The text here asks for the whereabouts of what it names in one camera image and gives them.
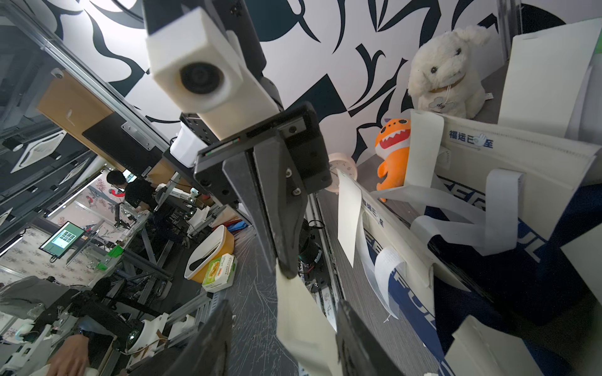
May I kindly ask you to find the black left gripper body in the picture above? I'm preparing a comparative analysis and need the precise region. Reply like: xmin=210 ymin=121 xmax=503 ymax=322
xmin=164 ymin=102 xmax=332 ymax=204

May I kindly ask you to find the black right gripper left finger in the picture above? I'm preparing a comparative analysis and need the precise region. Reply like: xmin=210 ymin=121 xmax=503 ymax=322
xmin=136 ymin=300 xmax=233 ymax=376

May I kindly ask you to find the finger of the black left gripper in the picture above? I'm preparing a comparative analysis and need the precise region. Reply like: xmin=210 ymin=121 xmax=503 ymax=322
xmin=222 ymin=152 xmax=277 ymax=273
xmin=253 ymin=136 xmax=307 ymax=279

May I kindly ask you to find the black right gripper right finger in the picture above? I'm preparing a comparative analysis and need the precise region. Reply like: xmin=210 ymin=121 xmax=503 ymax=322
xmin=336 ymin=300 xmax=404 ymax=376

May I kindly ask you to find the white paper receipt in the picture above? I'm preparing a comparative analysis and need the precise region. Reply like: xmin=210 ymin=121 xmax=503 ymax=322
xmin=275 ymin=266 xmax=343 ymax=375

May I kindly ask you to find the white tape roll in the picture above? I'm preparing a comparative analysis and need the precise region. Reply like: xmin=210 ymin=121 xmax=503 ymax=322
xmin=325 ymin=153 xmax=358 ymax=194

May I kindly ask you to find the yellow white floor bin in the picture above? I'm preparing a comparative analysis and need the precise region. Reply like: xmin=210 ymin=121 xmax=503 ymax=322
xmin=184 ymin=225 xmax=235 ymax=284

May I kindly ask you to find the green tissue box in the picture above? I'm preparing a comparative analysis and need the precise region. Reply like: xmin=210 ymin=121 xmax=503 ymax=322
xmin=202 ymin=254 xmax=238 ymax=293

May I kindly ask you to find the orange plush monster toy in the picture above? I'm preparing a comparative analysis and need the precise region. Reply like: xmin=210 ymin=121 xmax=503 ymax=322
xmin=375 ymin=118 xmax=411 ymax=191

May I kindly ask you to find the person in black shirt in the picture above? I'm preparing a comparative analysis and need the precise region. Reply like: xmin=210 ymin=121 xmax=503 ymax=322
xmin=107 ymin=170 xmax=157 ymax=212

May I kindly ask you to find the white receipt on left bag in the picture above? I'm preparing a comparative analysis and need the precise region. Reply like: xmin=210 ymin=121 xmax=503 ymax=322
xmin=404 ymin=110 xmax=445 ymax=188

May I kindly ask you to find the white plush rabbit toy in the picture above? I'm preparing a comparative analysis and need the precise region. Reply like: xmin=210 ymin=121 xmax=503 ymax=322
xmin=408 ymin=26 xmax=490 ymax=119

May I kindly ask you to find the blue white front right bag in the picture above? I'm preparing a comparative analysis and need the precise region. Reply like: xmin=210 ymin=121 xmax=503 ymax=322
xmin=339 ymin=175 xmax=601 ymax=375

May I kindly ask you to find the blue white bag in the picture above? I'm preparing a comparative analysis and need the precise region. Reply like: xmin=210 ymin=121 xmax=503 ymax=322
xmin=375 ymin=114 xmax=601 ymax=325
xmin=339 ymin=175 xmax=601 ymax=375

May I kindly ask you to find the monitor with green screen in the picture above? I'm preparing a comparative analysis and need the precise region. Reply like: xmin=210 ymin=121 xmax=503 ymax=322
xmin=39 ymin=222 xmax=85 ymax=259

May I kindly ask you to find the blue white front left bag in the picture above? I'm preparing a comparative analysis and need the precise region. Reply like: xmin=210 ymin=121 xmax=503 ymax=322
xmin=375 ymin=114 xmax=601 ymax=325

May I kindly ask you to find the green white back left bag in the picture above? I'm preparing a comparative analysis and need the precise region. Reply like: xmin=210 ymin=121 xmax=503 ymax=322
xmin=498 ymin=18 xmax=601 ymax=144

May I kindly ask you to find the aluminium frame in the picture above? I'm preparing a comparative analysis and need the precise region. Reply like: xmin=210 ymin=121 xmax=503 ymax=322
xmin=1 ymin=1 xmax=169 ymax=151

